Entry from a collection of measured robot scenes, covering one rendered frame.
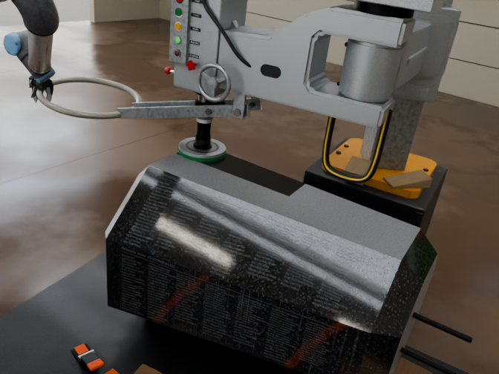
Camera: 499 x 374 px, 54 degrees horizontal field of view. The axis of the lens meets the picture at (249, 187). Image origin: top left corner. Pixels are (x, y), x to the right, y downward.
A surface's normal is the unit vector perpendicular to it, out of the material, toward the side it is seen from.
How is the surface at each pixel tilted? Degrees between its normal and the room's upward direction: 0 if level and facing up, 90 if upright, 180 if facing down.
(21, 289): 0
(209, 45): 90
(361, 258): 45
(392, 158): 90
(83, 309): 0
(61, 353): 0
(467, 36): 90
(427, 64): 90
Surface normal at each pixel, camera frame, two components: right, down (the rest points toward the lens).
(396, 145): 0.00, 0.46
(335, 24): -0.45, 0.37
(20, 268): 0.11, -0.88
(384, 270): -0.26, -0.37
